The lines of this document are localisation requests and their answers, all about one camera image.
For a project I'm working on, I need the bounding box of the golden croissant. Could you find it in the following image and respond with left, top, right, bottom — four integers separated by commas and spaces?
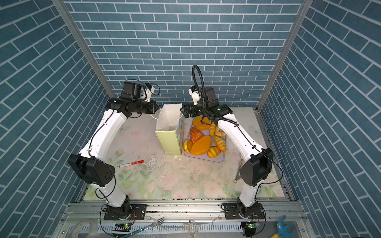
214, 136, 226, 152

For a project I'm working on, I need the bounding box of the orange ring bread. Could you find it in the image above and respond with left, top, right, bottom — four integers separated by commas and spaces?
192, 116, 212, 131

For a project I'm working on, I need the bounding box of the blue toy wrench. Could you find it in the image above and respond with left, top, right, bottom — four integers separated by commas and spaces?
270, 215, 297, 238

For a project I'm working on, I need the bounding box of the metal fork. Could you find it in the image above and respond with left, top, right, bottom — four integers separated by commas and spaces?
122, 218, 165, 238

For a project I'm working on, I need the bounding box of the lilac plastic tray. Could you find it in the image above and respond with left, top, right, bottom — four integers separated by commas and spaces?
183, 116, 227, 163

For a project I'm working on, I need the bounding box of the small round yellow bun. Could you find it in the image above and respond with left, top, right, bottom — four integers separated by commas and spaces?
184, 140, 193, 154

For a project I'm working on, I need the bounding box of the dark orange crusty bread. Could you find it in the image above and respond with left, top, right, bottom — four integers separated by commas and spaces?
190, 128, 204, 144

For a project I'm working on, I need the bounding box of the floral paper bag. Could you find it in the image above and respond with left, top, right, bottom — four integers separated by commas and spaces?
155, 104, 184, 155

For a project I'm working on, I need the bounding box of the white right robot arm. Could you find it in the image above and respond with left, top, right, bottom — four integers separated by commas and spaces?
181, 103, 273, 208

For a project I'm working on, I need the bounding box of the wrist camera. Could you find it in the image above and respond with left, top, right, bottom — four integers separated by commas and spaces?
189, 85, 219, 108
120, 79, 155, 102

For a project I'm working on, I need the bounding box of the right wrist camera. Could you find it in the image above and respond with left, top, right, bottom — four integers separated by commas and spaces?
189, 85, 219, 108

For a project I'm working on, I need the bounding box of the aluminium corner post left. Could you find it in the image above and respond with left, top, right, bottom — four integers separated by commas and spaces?
52, 0, 116, 98

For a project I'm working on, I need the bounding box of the long striped bread stick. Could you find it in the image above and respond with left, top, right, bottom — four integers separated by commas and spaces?
209, 123, 216, 137

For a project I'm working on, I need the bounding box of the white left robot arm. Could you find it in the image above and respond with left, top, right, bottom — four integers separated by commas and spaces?
68, 98, 160, 208

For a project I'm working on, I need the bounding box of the red white marker pen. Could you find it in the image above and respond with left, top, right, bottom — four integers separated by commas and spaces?
119, 160, 144, 168

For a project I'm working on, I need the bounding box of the large sesame oval bread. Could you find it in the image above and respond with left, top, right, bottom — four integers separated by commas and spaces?
190, 135, 212, 156

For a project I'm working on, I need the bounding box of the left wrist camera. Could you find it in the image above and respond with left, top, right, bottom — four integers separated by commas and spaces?
120, 79, 155, 102

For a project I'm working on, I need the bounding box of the striped yellow bun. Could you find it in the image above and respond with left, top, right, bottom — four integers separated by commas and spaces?
207, 146, 221, 159

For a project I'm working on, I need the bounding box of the aluminium corner post right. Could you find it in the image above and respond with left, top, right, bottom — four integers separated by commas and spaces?
256, 0, 315, 112

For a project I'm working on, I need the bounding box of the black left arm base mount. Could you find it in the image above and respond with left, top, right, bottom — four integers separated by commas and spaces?
102, 204, 147, 221

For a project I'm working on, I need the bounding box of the aluminium corner post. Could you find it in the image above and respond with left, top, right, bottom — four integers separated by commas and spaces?
256, 0, 315, 112
52, 0, 116, 98

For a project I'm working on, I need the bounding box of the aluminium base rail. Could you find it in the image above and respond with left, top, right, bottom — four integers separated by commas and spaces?
53, 198, 314, 238

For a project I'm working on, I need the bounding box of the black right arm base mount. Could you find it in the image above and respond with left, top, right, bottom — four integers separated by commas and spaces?
220, 202, 266, 220

